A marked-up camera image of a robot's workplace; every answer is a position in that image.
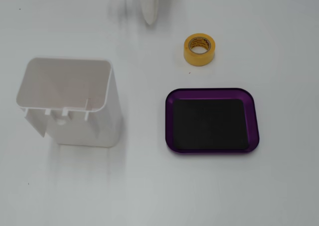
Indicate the purple metal tray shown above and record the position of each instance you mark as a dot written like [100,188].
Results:
[252,116]

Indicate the white plastic box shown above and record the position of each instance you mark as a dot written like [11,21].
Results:
[109,126]

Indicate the black tray mat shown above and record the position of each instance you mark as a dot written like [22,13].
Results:
[209,123]

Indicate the yellow masking tape roll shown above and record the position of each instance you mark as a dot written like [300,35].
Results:
[192,59]

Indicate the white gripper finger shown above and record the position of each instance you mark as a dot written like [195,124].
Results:
[149,6]

